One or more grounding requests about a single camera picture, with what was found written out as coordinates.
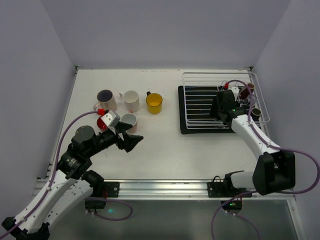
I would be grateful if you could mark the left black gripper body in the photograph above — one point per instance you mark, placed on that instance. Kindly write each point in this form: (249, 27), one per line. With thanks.
(121, 139)

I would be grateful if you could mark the white faceted mug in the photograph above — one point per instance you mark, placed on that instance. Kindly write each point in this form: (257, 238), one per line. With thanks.
(131, 100)

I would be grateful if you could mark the salmon pink mug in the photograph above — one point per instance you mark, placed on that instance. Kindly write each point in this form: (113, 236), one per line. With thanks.
(130, 118)

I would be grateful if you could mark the black drain tray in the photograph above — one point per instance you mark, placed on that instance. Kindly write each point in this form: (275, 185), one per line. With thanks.
(195, 103)

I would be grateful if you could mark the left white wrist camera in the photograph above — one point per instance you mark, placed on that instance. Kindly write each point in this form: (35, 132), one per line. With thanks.
(110, 119)

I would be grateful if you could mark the yellow mug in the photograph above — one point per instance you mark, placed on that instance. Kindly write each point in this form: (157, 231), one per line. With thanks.
(154, 103)

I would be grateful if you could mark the pale pink mug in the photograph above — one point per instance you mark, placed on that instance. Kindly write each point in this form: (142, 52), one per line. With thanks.
(105, 100)

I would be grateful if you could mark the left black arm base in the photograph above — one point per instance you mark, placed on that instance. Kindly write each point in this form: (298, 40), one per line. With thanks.
(105, 190)

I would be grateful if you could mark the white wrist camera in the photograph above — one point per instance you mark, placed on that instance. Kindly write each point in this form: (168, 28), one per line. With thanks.
(110, 119)
(235, 90)

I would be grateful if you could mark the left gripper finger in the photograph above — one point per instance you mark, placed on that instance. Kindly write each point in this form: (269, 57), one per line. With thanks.
(122, 127)
(130, 141)

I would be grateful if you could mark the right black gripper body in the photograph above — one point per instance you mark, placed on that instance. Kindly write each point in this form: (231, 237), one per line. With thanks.
(217, 116)

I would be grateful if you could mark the aluminium mounting rail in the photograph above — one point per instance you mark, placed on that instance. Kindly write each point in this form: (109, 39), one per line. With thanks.
(149, 189)

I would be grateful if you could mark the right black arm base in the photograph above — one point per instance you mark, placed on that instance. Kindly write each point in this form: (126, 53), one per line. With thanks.
(223, 188)

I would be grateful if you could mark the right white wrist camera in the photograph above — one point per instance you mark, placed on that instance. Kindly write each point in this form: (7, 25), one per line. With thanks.
(235, 90)

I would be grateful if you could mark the white wire dish rack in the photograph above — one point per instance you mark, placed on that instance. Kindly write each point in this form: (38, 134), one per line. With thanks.
(233, 78)

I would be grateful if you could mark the dark brown cup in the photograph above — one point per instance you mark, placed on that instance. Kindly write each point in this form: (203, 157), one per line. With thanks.
(246, 90)

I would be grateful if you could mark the red mug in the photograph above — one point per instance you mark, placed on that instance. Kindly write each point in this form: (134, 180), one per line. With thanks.
(101, 125)

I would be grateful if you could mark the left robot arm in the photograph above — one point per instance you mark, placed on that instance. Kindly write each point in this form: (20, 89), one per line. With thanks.
(71, 182)

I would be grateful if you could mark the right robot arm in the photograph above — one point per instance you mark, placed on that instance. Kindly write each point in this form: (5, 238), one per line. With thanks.
(275, 169)

